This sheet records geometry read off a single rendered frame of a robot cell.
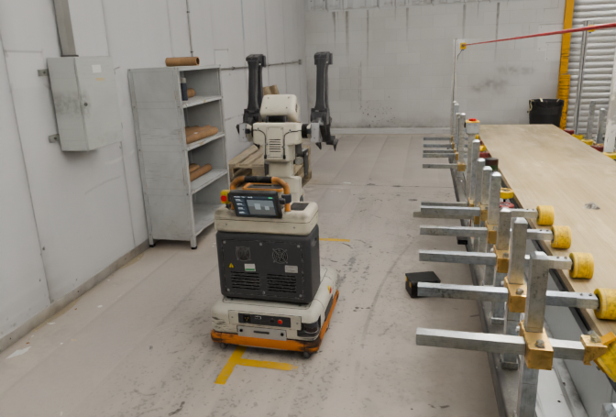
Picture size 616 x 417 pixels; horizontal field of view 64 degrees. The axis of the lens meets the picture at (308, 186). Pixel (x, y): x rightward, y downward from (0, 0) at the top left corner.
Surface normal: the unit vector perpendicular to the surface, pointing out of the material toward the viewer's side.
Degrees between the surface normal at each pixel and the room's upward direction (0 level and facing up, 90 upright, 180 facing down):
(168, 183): 90
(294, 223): 90
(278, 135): 82
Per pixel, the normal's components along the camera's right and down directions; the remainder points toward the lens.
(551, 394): -0.04, -0.97
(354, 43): -0.22, 0.26
